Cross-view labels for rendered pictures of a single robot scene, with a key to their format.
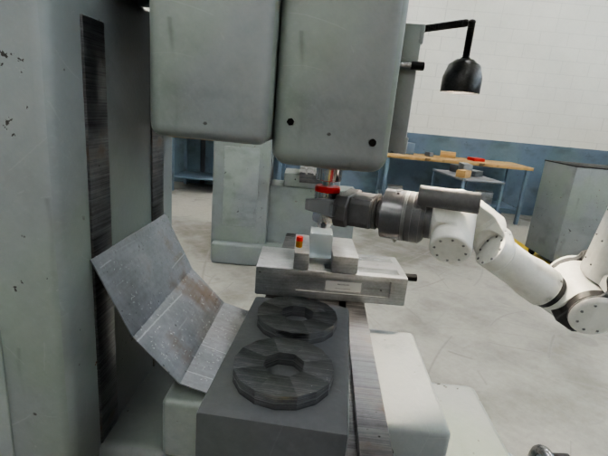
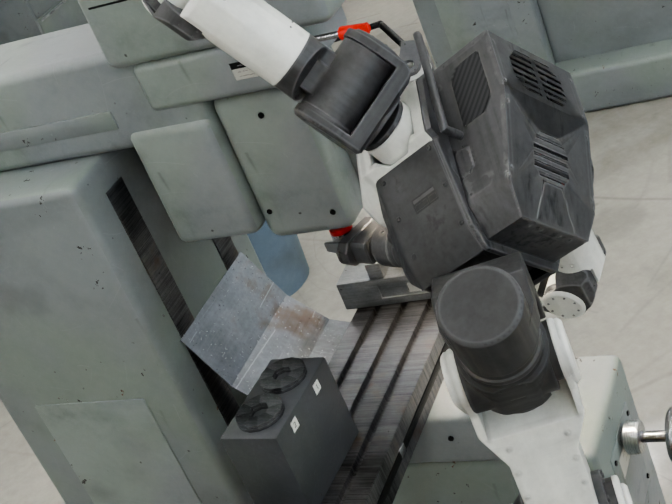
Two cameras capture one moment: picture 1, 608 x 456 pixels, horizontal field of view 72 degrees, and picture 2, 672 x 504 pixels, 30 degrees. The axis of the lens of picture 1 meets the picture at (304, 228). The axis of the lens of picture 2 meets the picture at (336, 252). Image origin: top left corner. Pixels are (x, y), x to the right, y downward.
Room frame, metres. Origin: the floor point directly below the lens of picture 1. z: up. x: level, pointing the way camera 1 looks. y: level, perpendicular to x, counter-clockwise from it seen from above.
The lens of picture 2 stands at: (-1.16, -1.14, 2.39)
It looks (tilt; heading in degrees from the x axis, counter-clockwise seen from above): 28 degrees down; 30
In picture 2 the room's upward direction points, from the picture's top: 23 degrees counter-clockwise
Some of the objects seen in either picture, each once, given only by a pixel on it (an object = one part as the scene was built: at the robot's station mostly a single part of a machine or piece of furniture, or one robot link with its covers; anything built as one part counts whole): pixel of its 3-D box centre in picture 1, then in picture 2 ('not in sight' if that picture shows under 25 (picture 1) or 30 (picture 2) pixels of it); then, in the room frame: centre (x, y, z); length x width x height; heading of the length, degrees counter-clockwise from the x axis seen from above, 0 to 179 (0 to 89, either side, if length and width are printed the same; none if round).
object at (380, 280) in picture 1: (330, 266); (419, 260); (0.97, -0.07, 1.04); 0.35 x 0.15 x 0.11; 91
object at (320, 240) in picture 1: (320, 242); not in sight; (0.97, -0.04, 1.10); 0.06 x 0.05 x 0.06; 1
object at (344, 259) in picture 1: (342, 254); not in sight; (0.97, -0.10, 1.07); 0.15 x 0.06 x 0.04; 1
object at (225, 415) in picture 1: (284, 419); (291, 432); (0.38, 0.00, 1.08); 0.22 x 0.12 x 0.20; 175
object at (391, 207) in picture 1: (374, 212); (379, 243); (0.74, -0.12, 1.23); 0.13 x 0.12 x 0.10; 160
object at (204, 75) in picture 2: not in sight; (241, 45); (0.77, 0.01, 1.68); 0.34 x 0.24 x 0.10; 88
